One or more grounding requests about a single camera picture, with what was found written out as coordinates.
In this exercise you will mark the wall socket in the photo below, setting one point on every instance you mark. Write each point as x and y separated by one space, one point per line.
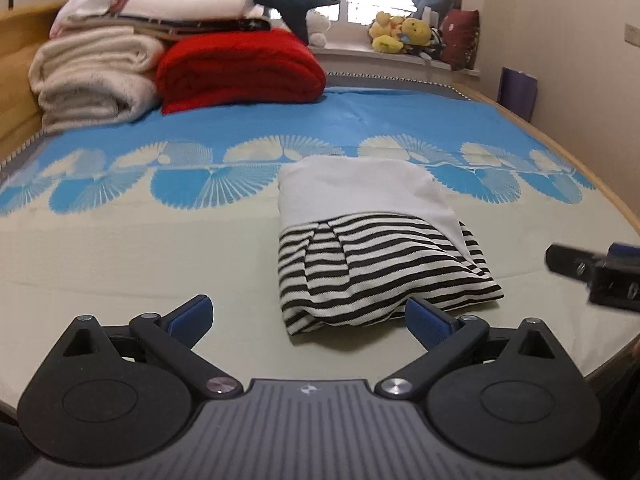
633 35

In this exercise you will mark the white plush bear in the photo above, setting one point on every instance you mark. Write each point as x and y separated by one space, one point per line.
317 27

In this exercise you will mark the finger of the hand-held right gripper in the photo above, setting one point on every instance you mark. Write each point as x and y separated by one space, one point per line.
570 262
625 248

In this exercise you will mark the black white striped shirt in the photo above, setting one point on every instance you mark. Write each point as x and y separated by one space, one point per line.
370 240

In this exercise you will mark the yellow plush toy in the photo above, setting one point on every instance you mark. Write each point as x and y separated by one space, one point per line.
386 32
417 31

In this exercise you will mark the dark patterned folded cloth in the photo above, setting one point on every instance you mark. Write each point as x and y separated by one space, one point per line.
225 26

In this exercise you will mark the dark red pillow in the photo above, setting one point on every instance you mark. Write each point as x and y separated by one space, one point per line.
460 37

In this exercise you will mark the white folded blanket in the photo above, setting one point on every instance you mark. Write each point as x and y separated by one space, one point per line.
185 6

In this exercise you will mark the beige folded blanket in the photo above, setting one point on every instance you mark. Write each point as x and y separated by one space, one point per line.
90 80

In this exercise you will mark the purple folder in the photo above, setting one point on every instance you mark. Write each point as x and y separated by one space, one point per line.
517 92

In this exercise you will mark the blue patterned bed mat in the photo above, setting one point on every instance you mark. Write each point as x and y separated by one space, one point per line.
150 220

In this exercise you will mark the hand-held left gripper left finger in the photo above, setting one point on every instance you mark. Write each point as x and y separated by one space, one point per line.
192 317

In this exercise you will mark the wooden bed frame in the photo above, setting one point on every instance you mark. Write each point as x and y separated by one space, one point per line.
15 55

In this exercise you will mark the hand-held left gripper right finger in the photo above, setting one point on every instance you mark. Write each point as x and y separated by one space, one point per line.
427 320

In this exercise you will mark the red folded blanket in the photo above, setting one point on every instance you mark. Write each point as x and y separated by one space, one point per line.
240 67

